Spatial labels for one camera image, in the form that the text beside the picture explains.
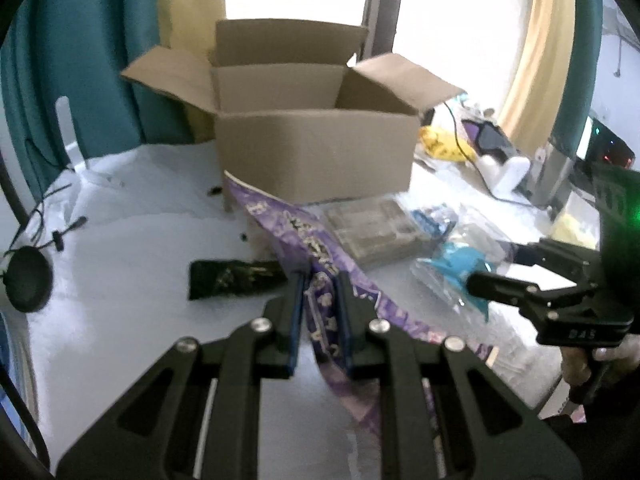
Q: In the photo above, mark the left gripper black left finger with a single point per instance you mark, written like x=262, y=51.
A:
x=195, y=412

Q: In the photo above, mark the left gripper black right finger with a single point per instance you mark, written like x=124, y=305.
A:
x=444, y=413

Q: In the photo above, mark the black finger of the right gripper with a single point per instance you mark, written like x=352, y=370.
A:
x=573, y=300
x=570, y=261

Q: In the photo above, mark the purple snack packet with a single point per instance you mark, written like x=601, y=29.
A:
x=300, y=241

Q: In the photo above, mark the person's right hand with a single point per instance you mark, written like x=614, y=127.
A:
x=586, y=370

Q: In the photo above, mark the metal cup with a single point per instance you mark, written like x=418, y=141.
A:
x=554, y=170

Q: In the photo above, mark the blue clear snack bag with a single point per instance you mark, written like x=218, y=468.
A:
x=469, y=248

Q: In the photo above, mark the white charger stand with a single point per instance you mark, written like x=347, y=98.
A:
x=502, y=178

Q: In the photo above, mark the blue white snack packet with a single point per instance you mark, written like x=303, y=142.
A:
x=437, y=222

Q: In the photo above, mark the black green snack packet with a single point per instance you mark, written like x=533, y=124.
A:
x=225, y=278

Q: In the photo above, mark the purple black pouch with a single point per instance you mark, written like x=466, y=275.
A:
x=488, y=139

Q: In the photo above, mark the yellow curtain right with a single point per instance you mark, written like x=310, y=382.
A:
x=535, y=95

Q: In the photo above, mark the yellow curtain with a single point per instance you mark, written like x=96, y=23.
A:
x=535, y=95
x=190, y=24

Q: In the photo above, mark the teal curtain right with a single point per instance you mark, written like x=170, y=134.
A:
x=581, y=78

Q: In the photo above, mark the teal curtain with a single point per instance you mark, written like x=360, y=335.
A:
x=77, y=49
x=581, y=78

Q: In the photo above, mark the clear plastic biscuit tray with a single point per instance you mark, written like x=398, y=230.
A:
x=375, y=230

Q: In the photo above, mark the yellow plastic bag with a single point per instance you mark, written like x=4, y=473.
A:
x=441, y=144

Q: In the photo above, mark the black round disc device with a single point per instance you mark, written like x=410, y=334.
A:
x=28, y=280

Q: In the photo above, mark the white router stand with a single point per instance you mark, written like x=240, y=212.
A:
x=78, y=163

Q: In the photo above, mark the brown cardboard box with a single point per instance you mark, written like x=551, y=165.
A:
x=295, y=114

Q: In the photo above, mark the teal curtain left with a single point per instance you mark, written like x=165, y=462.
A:
x=77, y=49

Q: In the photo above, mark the yellow curtain left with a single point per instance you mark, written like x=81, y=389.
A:
x=190, y=24

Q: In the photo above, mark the black window frame post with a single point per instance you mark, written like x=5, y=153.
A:
x=380, y=18

